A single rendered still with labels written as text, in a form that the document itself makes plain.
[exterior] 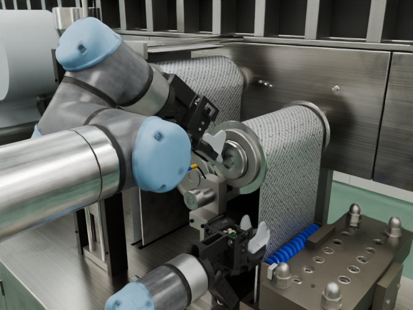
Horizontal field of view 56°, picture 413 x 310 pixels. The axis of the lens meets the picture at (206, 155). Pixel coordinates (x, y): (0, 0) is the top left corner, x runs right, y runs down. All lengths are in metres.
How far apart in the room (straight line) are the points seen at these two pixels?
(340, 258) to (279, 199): 0.18
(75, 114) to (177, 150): 0.14
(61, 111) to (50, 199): 0.18
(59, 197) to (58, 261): 0.79
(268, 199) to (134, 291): 0.33
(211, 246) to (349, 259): 0.35
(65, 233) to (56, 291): 0.27
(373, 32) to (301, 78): 0.20
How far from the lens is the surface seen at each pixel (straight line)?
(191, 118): 0.62
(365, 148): 0.98
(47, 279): 1.08
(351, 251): 0.92
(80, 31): 0.52
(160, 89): 0.56
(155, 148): 0.37
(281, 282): 0.78
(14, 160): 0.34
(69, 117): 0.48
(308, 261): 0.86
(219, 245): 0.67
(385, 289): 0.86
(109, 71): 0.51
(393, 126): 0.95
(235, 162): 0.73
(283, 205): 0.84
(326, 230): 0.94
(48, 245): 1.21
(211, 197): 0.76
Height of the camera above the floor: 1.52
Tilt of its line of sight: 20 degrees down
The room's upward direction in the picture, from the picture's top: straight up
